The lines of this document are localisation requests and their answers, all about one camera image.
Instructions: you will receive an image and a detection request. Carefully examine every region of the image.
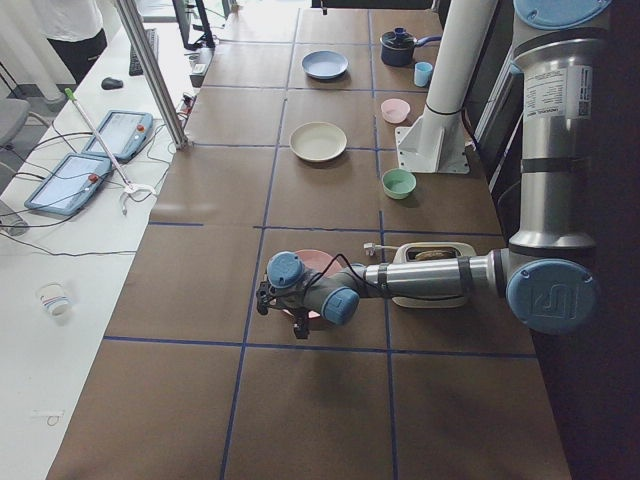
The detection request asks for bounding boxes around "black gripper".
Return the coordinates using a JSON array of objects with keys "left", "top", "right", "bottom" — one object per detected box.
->
[{"left": 273, "top": 293, "right": 310, "bottom": 339}]

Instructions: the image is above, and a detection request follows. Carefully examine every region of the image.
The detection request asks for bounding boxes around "pink plate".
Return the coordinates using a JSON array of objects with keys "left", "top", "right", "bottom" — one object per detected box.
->
[{"left": 279, "top": 248, "right": 333, "bottom": 322}]

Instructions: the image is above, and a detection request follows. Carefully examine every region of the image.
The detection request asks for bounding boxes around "blue plate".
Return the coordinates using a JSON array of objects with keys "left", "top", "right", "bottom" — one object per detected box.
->
[{"left": 301, "top": 50, "right": 349, "bottom": 80}]

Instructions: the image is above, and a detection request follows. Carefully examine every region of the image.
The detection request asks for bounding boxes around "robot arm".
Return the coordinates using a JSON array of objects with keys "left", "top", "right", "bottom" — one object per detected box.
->
[{"left": 256, "top": 1, "right": 611, "bottom": 338}]

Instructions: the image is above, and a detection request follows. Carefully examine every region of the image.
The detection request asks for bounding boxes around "cream toaster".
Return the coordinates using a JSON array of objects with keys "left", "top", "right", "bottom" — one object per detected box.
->
[{"left": 392, "top": 242, "right": 476, "bottom": 309}]

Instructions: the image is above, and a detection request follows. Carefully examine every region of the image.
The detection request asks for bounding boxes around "green bowl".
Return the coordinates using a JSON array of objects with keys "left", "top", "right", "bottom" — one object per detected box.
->
[{"left": 381, "top": 168, "right": 417, "bottom": 200}]

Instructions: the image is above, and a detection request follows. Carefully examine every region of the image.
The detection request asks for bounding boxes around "cream plate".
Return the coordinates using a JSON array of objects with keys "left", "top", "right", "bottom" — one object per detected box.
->
[{"left": 289, "top": 122, "right": 347, "bottom": 162}]

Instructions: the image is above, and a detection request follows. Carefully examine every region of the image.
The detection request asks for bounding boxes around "white reacher stick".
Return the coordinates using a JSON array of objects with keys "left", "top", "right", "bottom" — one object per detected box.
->
[{"left": 64, "top": 88, "right": 157, "bottom": 215}]

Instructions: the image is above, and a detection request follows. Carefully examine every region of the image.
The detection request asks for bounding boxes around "pink bowl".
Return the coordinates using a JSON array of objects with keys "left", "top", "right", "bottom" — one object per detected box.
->
[{"left": 380, "top": 98, "right": 411, "bottom": 124}]

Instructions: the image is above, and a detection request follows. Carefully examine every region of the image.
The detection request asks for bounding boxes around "paper cup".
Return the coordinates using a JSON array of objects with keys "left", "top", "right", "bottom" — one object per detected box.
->
[{"left": 36, "top": 282, "right": 71, "bottom": 317}]

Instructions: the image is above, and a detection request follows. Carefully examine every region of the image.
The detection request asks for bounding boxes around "far teach pendant tablet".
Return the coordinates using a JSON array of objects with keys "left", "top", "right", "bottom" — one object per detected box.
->
[{"left": 97, "top": 110, "right": 153, "bottom": 163}]

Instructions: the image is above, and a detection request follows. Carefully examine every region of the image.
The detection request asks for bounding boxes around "teach pendant tablet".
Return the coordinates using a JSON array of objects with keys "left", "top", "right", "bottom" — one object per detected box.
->
[
  {"left": 97, "top": 110, "right": 153, "bottom": 163},
  {"left": 24, "top": 153, "right": 112, "bottom": 217}
]

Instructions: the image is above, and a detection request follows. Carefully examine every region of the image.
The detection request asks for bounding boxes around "near teach pendant tablet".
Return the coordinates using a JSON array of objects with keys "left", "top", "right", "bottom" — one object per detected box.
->
[{"left": 24, "top": 153, "right": 112, "bottom": 217}]

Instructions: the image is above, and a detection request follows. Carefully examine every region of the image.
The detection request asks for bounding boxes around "blue cup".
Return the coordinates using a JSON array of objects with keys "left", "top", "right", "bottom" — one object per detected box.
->
[{"left": 413, "top": 61, "right": 433, "bottom": 87}]

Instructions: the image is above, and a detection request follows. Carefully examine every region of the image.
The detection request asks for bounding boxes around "dark blue pot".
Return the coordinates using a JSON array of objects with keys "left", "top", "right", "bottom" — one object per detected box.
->
[{"left": 380, "top": 27, "right": 442, "bottom": 67}]

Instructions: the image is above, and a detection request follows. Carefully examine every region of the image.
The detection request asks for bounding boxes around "black monitor stand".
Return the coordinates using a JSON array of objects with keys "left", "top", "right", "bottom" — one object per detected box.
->
[{"left": 172, "top": 0, "right": 216, "bottom": 51}]

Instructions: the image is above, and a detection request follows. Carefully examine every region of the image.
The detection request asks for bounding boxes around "black keyboard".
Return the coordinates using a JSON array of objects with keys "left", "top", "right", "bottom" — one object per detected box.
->
[{"left": 128, "top": 28, "right": 160, "bottom": 77}]

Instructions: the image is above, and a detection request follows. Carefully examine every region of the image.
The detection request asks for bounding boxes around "black computer mouse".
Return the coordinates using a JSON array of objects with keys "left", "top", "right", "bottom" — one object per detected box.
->
[{"left": 101, "top": 77, "right": 124, "bottom": 91}]

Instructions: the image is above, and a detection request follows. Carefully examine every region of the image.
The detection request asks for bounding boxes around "grey office chair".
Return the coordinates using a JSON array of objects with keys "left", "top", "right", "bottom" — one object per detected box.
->
[{"left": 0, "top": 98, "right": 31, "bottom": 148}]

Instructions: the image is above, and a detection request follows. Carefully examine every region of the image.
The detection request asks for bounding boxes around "person in white shirt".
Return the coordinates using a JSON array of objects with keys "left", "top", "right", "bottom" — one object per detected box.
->
[{"left": 31, "top": 0, "right": 107, "bottom": 84}]

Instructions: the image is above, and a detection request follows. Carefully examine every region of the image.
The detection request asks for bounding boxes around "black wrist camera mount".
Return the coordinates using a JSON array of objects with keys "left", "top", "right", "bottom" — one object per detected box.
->
[{"left": 256, "top": 280, "right": 276, "bottom": 316}]

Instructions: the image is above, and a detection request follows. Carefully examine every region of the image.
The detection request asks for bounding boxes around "white mounting post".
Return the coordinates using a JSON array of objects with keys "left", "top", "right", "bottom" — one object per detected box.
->
[{"left": 395, "top": 0, "right": 498, "bottom": 174}]

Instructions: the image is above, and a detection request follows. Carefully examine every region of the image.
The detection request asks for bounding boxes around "aluminium frame post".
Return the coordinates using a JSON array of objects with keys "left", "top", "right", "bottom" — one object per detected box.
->
[{"left": 115, "top": 0, "right": 188, "bottom": 150}]

